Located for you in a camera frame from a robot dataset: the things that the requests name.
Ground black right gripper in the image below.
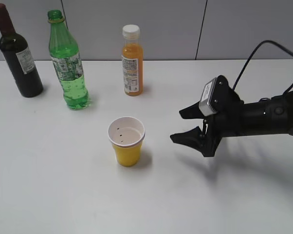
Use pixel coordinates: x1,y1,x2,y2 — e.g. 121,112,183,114
170,75,244,157

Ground yellow paper cup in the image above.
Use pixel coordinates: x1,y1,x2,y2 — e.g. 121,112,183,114
108,117,146,167

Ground green sprite bottle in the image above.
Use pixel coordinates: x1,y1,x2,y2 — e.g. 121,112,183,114
47,10,89,110

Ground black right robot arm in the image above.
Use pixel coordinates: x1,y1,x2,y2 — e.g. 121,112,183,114
170,75,293,157

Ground orange juice bottle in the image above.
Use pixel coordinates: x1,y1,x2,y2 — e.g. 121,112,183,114
122,24,143,97

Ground dark wine bottle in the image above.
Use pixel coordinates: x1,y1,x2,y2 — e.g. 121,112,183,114
0,3,43,98

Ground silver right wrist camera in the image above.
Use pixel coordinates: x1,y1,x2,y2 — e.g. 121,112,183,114
199,78,219,117

